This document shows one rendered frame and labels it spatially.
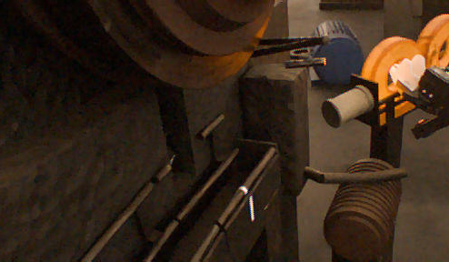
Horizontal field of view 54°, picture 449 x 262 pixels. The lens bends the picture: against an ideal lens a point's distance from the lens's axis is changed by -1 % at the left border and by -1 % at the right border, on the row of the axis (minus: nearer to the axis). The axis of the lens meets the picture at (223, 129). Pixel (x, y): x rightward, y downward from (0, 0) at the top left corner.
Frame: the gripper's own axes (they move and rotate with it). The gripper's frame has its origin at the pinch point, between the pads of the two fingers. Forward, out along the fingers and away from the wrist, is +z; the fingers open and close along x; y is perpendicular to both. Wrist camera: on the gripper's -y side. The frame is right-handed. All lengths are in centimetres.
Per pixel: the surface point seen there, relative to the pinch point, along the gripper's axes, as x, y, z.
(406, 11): -173, -84, 125
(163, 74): 59, 29, -18
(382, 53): 4.6, 5.2, 0.8
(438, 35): -11.4, 5.6, 0.4
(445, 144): -91, -83, 24
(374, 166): 8.8, -15.9, -9.8
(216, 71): 51, 24, -13
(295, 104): 30.3, 5.7, -5.1
